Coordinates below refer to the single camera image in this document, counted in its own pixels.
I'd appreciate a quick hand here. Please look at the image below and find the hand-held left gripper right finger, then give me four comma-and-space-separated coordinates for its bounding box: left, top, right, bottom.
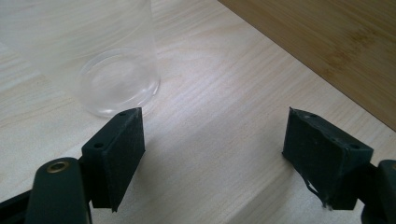
281, 106, 375, 211

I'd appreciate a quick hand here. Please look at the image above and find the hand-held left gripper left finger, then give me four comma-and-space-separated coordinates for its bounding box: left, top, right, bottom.
81, 106, 147, 213

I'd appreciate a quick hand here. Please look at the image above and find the clear plastic cup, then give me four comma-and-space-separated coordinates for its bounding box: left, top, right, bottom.
0, 0, 162, 119

